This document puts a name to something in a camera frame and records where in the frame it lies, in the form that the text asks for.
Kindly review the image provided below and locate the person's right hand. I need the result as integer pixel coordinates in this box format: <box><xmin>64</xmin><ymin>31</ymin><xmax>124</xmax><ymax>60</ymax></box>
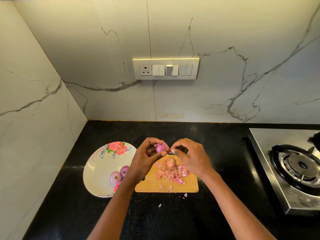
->
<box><xmin>170</xmin><ymin>138</ymin><xmax>217</xmax><ymax>182</ymax></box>

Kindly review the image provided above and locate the person's left hand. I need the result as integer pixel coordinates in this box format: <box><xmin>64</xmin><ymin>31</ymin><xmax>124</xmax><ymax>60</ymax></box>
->
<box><xmin>122</xmin><ymin>137</ymin><xmax>169</xmax><ymax>188</ymax></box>

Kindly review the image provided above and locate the pile of onion peels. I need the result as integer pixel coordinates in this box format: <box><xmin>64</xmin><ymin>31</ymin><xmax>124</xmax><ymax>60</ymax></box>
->
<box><xmin>155</xmin><ymin>160</ymin><xmax>191</xmax><ymax>208</ymax></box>

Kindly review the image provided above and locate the person's left forearm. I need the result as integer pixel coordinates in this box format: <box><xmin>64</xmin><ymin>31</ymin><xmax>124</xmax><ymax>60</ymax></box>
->
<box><xmin>87</xmin><ymin>179</ymin><xmax>142</xmax><ymax>240</ymax></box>

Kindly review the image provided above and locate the person's right forearm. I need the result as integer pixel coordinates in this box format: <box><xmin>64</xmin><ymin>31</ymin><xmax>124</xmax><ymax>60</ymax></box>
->
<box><xmin>201</xmin><ymin>172</ymin><xmax>277</xmax><ymax>240</ymax></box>

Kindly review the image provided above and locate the wooden cutting board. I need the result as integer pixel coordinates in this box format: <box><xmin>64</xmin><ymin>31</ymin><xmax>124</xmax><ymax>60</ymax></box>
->
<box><xmin>134</xmin><ymin>155</ymin><xmax>199</xmax><ymax>193</ymax></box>

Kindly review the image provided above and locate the black stone countertop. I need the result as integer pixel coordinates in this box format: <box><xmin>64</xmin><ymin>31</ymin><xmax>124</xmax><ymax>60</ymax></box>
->
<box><xmin>22</xmin><ymin>120</ymin><xmax>320</xmax><ymax>240</ymax></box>

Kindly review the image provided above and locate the white floral plate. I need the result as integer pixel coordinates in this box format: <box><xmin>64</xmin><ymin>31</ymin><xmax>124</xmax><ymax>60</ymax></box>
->
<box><xmin>82</xmin><ymin>141</ymin><xmax>137</xmax><ymax>198</ymax></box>

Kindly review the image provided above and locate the stainless steel gas stove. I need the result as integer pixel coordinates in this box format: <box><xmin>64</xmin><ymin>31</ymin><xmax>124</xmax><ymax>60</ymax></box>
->
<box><xmin>248</xmin><ymin>128</ymin><xmax>320</xmax><ymax>216</ymax></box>

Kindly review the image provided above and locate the black stove burner grate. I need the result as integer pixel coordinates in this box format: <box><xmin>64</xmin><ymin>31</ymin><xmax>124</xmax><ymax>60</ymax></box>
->
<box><xmin>310</xmin><ymin>131</ymin><xmax>320</xmax><ymax>152</ymax></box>
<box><xmin>269</xmin><ymin>144</ymin><xmax>320</xmax><ymax>196</ymax></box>

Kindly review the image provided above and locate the white wall switch panel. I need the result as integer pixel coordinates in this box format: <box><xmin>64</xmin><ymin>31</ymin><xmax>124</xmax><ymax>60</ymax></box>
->
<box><xmin>132</xmin><ymin>57</ymin><xmax>200</xmax><ymax>81</ymax></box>

